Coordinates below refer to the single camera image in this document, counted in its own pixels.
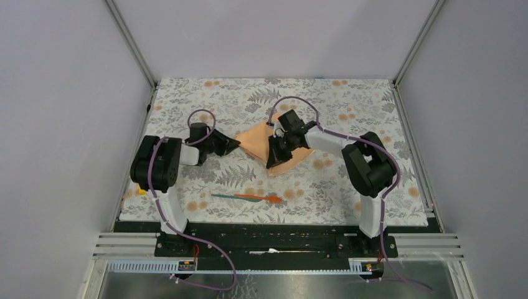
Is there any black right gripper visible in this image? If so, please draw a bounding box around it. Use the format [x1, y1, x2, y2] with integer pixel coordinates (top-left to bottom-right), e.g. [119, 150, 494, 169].
[266, 133, 296, 169]

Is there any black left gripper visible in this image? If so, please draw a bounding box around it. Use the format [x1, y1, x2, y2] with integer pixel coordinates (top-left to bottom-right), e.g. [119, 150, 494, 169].
[202, 128, 240, 156]

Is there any orange cloth napkin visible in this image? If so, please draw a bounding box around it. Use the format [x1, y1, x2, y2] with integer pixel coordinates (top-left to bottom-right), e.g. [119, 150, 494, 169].
[236, 121, 315, 176]

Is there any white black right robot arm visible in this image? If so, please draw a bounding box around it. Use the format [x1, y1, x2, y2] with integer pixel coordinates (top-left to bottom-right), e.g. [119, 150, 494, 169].
[266, 110, 401, 257]

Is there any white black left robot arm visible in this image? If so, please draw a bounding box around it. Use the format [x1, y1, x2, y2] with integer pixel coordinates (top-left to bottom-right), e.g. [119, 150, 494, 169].
[130, 123, 240, 256]

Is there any orange plastic fork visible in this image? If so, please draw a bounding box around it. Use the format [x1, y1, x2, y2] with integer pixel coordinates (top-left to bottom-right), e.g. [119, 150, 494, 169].
[234, 194, 283, 204]

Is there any teal plastic knife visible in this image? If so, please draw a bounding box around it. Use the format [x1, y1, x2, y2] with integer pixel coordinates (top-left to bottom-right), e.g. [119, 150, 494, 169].
[211, 194, 262, 202]

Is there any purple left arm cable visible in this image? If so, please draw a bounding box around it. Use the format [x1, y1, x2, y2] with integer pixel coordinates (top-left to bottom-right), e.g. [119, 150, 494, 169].
[146, 108, 239, 292]

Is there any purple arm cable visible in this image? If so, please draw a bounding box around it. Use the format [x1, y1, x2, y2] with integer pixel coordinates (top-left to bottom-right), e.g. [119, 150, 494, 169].
[268, 96, 434, 294]
[146, 108, 239, 292]

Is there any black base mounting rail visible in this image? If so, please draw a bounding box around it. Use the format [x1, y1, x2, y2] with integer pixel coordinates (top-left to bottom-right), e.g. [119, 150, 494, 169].
[97, 222, 439, 272]

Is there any left aluminium frame post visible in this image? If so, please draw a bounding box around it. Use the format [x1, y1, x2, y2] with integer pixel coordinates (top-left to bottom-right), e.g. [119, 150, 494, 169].
[103, 0, 158, 89]

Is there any aluminium frame post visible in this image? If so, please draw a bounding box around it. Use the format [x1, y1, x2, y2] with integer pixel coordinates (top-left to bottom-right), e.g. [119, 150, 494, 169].
[392, 0, 447, 87]
[103, 0, 158, 89]

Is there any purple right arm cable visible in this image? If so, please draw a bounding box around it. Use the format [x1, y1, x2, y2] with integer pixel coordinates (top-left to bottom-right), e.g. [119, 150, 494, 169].
[268, 96, 434, 294]

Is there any right aluminium frame post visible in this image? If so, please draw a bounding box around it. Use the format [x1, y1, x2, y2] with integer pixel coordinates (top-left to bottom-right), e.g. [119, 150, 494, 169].
[392, 0, 447, 87]

